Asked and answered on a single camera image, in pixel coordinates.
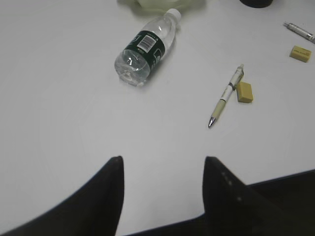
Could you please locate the yellow eraser beside beige pen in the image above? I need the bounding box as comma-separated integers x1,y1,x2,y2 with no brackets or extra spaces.
236,82,253,103

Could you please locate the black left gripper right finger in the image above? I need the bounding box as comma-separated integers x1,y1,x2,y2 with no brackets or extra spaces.
203,156,315,236

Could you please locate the black mesh pen holder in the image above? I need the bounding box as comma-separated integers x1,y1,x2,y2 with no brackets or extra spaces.
240,0,273,8

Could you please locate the clear plastic water bottle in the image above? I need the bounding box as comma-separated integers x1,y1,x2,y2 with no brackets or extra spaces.
114,8,182,87

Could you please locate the yellow eraser with label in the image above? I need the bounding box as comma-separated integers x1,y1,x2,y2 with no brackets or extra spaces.
289,45,312,63

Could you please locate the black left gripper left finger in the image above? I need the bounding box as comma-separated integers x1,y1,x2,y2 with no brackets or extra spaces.
4,156,124,236

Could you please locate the beige grip white pen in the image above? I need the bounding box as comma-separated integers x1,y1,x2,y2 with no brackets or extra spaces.
208,64,244,128

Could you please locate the grey grip white pen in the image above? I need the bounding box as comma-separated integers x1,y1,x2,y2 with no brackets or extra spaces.
283,22,315,43

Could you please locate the pale green wavy plate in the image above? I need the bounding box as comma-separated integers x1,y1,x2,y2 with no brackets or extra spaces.
116,0,208,16

